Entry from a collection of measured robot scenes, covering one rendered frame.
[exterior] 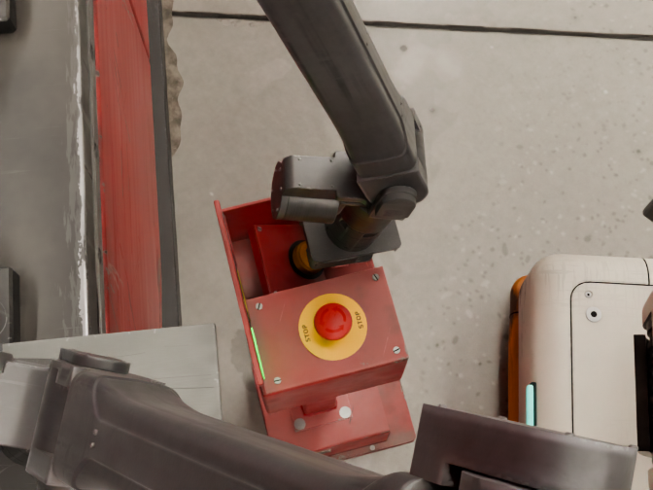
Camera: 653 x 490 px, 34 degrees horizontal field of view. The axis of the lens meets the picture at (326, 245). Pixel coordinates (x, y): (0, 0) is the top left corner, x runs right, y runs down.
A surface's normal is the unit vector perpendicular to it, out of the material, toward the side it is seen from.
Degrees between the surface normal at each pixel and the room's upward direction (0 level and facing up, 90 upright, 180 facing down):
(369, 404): 1
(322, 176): 12
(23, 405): 30
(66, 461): 55
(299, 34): 84
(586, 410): 0
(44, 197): 0
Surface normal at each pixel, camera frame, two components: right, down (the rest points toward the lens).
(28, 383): 0.42, -0.02
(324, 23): 0.08, 0.90
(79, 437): -0.82, -0.23
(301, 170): 0.17, -0.42
